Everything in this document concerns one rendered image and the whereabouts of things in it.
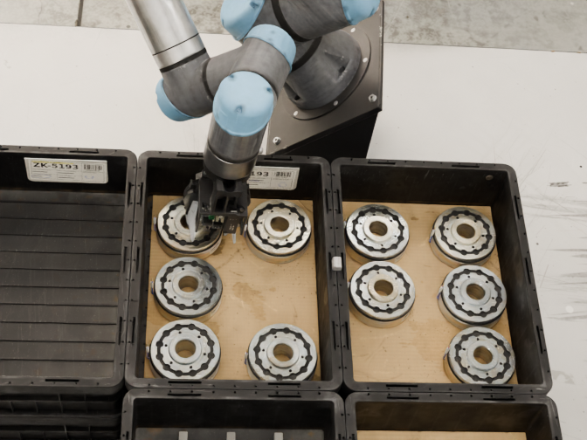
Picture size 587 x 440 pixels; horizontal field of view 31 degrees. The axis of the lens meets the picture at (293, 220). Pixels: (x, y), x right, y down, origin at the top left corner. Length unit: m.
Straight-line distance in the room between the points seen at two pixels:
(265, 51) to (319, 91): 0.33
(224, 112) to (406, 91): 0.77
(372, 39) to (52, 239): 0.62
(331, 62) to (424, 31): 1.44
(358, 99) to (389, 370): 0.45
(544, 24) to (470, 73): 1.19
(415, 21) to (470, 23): 0.17
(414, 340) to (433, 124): 0.55
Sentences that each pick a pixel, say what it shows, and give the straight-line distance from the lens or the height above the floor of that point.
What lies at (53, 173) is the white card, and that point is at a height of 0.88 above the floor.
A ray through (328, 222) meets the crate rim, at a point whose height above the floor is 0.93.
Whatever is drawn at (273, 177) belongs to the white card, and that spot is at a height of 0.89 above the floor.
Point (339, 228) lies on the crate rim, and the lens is 1.62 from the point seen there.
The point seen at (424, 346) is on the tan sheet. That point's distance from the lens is 1.66.
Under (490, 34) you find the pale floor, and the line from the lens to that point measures 3.26.
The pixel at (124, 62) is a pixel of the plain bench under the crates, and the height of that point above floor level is 0.70.
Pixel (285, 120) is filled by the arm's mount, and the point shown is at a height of 0.82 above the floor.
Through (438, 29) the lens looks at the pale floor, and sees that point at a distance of 3.23.
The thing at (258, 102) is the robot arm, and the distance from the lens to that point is 1.39.
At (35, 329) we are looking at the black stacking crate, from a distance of 1.64.
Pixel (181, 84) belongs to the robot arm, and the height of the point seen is 1.09.
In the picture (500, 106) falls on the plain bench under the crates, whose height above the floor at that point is 0.70.
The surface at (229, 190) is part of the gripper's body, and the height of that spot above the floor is 1.04.
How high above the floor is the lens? 2.28
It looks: 56 degrees down
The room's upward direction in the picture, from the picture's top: 11 degrees clockwise
